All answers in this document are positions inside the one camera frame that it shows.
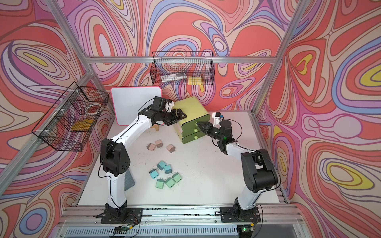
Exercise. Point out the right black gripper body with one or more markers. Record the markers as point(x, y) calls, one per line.
point(214, 132)

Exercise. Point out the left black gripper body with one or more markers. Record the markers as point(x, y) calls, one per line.
point(167, 117)

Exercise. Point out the green top drawer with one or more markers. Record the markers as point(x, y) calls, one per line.
point(189, 127)

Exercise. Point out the green drawer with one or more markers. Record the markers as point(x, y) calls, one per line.
point(193, 139)
point(189, 127)
point(193, 135)

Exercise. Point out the yellow green drawer cabinet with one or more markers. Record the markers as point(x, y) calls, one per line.
point(193, 108)

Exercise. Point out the pink plug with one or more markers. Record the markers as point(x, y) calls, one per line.
point(159, 143)
point(171, 148)
point(151, 147)

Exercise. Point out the teal plug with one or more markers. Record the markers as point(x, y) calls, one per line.
point(161, 165)
point(154, 173)
point(168, 169)

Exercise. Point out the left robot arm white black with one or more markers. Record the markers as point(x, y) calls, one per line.
point(115, 159)

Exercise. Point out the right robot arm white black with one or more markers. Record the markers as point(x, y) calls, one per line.
point(259, 173)

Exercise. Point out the green bottom drawer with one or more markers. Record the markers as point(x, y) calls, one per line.
point(193, 139)

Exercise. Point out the wooden whiteboard stand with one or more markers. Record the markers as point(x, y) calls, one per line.
point(156, 127)

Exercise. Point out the yellow block in back basket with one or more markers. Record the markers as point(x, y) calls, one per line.
point(194, 80)

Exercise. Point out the grey box in back basket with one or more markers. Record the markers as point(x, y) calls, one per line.
point(173, 77)

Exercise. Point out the pink framed whiteboard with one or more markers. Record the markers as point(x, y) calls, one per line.
point(127, 101)

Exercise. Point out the teal plug top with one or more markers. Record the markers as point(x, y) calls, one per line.
point(161, 165)

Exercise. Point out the green plug right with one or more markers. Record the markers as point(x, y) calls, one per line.
point(177, 177)

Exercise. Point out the green plug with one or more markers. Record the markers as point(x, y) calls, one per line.
point(177, 177)
point(170, 182)
point(160, 183)

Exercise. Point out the green plug bottom middle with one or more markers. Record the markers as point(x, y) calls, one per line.
point(170, 182)

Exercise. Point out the green plug bottom left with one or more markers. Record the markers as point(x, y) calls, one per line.
point(160, 183)

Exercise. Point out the grey whiteboard eraser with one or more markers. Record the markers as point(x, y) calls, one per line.
point(129, 181)

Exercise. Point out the yellow item in left basket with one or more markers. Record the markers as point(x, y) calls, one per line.
point(82, 125)

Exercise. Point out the green circuit board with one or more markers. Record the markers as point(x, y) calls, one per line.
point(122, 229)

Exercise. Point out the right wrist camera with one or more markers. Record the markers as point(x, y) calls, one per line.
point(217, 118)

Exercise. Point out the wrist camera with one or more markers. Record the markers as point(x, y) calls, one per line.
point(162, 104)
point(217, 118)

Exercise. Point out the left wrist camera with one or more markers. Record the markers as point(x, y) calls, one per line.
point(162, 104)

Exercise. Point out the black wire basket back wall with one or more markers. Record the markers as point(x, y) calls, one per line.
point(192, 63)

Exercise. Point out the black wire basket wall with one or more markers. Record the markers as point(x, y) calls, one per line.
point(76, 103)
point(192, 63)

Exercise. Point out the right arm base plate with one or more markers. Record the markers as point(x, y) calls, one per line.
point(234, 214)

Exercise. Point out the black wire basket left wall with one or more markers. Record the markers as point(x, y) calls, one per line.
point(76, 103)

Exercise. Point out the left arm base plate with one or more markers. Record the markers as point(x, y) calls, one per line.
point(128, 216)

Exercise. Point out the aluminium frame rail front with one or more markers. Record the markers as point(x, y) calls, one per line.
point(279, 220)

